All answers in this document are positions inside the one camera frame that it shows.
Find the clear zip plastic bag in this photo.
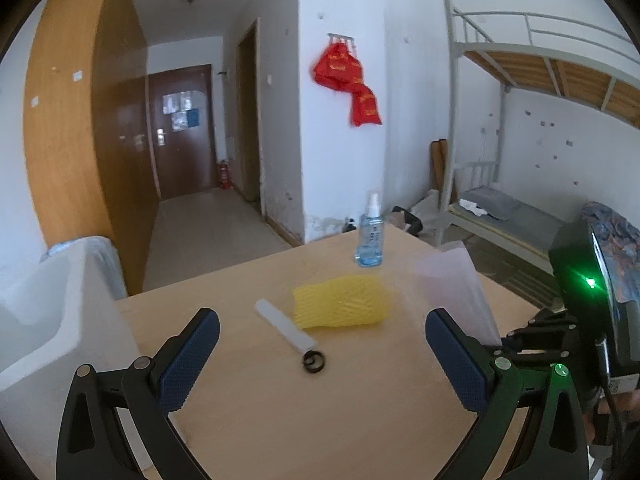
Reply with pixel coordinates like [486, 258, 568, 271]
[416, 242, 501, 347]

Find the yellow foam fruit net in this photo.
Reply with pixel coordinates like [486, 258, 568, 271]
[293, 274, 392, 330]

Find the black hair tie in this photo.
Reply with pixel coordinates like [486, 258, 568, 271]
[301, 350, 328, 374]

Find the person's right hand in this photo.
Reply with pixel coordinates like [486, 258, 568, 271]
[582, 390, 640, 444]

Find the grey bed mattress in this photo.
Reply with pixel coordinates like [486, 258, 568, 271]
[450, 186, 564, 252]

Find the white styrofoam box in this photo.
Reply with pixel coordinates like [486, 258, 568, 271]
[1, 242, 140, 479]

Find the blue spray bottle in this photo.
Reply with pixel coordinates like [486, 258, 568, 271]
[355, 192, 384, 268]

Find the white foam tube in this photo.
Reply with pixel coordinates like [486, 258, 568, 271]
[255, 299, 317, 354]

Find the red fire extinguisher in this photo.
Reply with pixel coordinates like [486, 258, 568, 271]
[218, 160, 232, 190]

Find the wooden wardrobe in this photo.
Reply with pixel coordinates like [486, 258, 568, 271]
[23, 0, 158, 295]

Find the dark brown entrance door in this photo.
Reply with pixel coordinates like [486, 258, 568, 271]
[149, 64, 217, 200]

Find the metal bunk bed frame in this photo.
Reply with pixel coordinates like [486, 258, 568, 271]
[440, 0, 639, 271]

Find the side doorway frame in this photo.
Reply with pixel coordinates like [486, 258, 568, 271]
[236, 21, 262, 214]

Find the wall coat hook rack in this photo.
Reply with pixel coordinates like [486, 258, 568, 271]
[328, 32, 357, 55]

